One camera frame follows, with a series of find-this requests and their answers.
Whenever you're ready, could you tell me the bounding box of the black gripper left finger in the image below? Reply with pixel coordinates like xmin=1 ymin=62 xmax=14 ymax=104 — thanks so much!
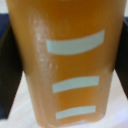
xmin=0 ymin=13 xmax=25 ymax=120

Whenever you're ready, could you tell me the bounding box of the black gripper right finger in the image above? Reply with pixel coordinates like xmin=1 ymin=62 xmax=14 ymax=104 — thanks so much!
xmin=114 ymin=19 xmax=128 ymax=100

